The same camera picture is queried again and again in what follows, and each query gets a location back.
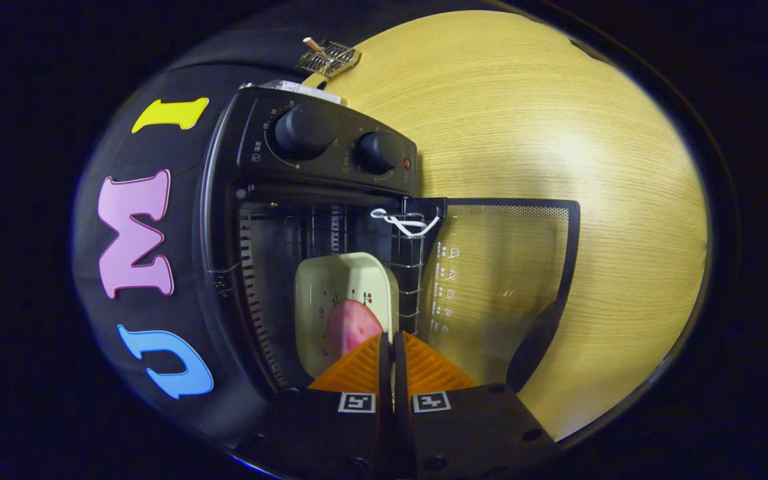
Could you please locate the white rectangular plate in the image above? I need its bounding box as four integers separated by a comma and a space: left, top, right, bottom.
294, 252, 400, 379

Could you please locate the pink round food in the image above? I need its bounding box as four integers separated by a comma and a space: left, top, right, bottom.
326, 299, 385, 361

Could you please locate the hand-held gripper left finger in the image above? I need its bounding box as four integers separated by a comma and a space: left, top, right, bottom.
237, 332, 395, 480

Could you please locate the wire mesh holder basket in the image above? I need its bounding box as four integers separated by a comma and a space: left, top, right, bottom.
295, 37, 362, 81

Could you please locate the black toaster oven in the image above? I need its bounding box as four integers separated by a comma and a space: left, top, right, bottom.
201, 87, 581, 407

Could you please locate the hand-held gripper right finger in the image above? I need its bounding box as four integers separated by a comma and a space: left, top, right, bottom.
394, 331, 561, 480

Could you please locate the white string tie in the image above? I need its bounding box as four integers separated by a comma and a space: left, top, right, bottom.
371, 208, 441, 238

